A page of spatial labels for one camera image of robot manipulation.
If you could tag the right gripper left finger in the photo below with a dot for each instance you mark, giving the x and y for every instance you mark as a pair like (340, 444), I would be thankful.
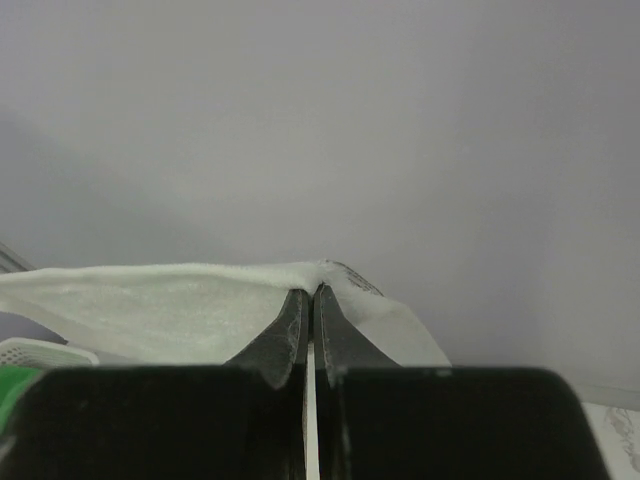
(242, 419)

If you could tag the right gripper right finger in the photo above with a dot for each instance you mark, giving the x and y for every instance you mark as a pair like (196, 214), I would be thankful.
(379, 420)

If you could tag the green towel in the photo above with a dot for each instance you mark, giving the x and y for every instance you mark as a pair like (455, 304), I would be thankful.
(14, 381)

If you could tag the white towel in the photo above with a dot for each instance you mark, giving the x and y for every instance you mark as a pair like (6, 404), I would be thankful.
(203, 313)

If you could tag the white perforated basket left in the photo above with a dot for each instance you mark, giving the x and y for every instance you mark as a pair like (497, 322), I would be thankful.
(30, 353)

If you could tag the left aluminium frame post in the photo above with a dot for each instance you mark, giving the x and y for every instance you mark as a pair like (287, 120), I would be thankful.
(11, 262)

